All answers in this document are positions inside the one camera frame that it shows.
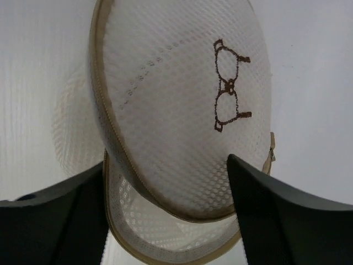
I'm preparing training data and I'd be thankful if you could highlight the white mesh laundry bag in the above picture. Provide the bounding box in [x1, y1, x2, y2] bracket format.
[52, 1, 275, 264]

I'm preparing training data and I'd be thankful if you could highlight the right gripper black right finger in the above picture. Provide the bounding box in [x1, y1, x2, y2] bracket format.
[227, 155, 352, 265]

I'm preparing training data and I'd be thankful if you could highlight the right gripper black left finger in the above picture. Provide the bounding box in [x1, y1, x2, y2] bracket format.
[1, 163, 108, 264]

